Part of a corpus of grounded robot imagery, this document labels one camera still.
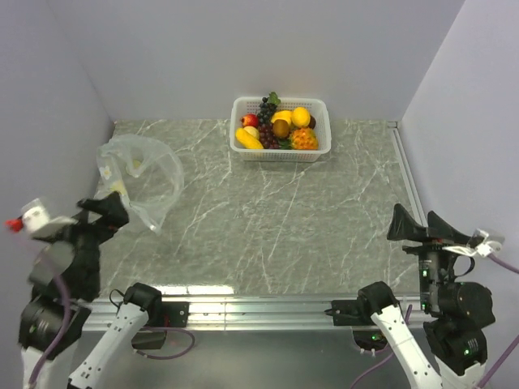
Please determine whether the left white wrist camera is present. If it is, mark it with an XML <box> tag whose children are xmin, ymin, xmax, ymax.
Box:
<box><xmin>4</xmin><ymin>198</ymin><xmax>77</xmax><ymax>241</ymax></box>

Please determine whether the yellow lemon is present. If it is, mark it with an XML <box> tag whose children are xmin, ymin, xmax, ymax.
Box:
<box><xmin>243</xmin><ymin>126</ymin><xmax>260</xmax><ymax>139</ymax></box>

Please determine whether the transparent plastic bag with fruit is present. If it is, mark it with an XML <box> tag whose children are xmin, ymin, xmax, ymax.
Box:
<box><xmin>95</xmin><ymin>135</ymin><xmax>184</xmax><ymax>235</ymax></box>

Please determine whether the red grape bunch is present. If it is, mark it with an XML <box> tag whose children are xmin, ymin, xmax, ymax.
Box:
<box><xmin>258</xmin><ymin>124</ymin><xmax>280</xmax><ymax>149</ymax></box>

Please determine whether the yellow fruit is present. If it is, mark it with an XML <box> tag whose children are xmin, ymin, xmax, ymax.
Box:
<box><xmin>291</xmin><ymin>107</ymin><xmax>311</xmax><ymax>128</ymax></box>
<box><xmin>235</xmin><ymin>128</ymin><xmax>264</xmax><ymax>150</ymax></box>

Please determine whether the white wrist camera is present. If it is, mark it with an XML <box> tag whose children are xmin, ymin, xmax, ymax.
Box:
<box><xmin>466</xmin><ymin>228</ymin><xmax>505</xmax><ymax>258</ymax></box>
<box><xmin>4</xmin><ymin>198</ymin><xmax>77</xmax><ymax>241</ymax></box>

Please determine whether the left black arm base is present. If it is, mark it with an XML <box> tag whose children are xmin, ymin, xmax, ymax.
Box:
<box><xmin>131</xmin><ymin>301</ymin><xmax>195</xmax><ymax>355</ymax></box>

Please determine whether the dark purple grape bunch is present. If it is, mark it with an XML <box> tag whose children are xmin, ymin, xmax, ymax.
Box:
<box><xmin>256</xmin><ymin>92</ymin><xmax>281</xmax><ymax>125</ymax></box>

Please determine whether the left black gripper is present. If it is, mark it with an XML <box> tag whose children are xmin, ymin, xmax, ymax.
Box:
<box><xmin>38</xmin><ymin>190</ymin><xmax>127</xmax><ymax>294</ymax></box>

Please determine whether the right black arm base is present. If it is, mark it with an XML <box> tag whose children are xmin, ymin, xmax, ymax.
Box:
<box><xmin>324</xmin><ymin>300</ymin><xmax>387</xmax><ymax>354</ymax></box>

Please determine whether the brown kiwi fruit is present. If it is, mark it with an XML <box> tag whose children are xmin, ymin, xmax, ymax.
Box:
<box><xmin>272</xmin><ymin>119</ymin><xmax>290</xmax><ymax>139</ymax></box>

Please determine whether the white perforated plastic basket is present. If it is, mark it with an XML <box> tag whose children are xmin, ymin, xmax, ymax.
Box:
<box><xmin>229</xmin><ymin>96</ymin><xmax>332</xmax><ymax>163</ymax></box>

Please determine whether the red apple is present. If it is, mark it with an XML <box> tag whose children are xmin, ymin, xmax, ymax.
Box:
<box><xmin>240</xmin><ymin>113</ymin><xmax>260</xmax><ymax>128</ymax></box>

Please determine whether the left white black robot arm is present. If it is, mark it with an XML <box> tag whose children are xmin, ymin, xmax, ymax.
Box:
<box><xmin>9</xmin><ymin>192</ymin><xmax>164</xmax><ymax>388</ymax></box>

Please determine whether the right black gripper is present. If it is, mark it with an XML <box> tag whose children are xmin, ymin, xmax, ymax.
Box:
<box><xmin>386</xmin><ymin>199</ymin><xmax>469</xmax><ymax>309</ymax></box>

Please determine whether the orange spiky pineapple toy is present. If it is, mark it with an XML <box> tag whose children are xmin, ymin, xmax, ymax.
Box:
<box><xmin>278</xmin><ymin>127</ymin><xmax>319</xmax><ymax>151</ymax></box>

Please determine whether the aluminium mounting rail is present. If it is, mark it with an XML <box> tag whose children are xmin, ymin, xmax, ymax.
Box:
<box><xmin>84</xmin><ymin>296</ymin><xmax>410</xmax><ymax>333</ymax></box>

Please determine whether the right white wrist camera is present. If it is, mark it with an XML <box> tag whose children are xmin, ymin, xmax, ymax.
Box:
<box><xmin>466</xmin><ymin>228</ymin><xmax>505</xmax><ymax>258</ymax></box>

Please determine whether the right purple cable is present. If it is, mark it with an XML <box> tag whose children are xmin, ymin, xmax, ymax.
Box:
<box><xmin>350</xmin><ymin>253</ymin><xmax>519</xmax><ymax>389</ymax></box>

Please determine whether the yellow bell pepper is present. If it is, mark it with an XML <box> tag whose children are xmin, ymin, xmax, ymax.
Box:
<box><xmin>271</xmin><ymin>110</ymin><xmax>292</xmax><ymax>126</ymax></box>

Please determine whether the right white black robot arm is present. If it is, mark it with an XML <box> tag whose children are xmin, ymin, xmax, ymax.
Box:
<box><xmin>357</xmin><ymin>203</ymin><xmax>498</xmax><ymax>388</ymax></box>

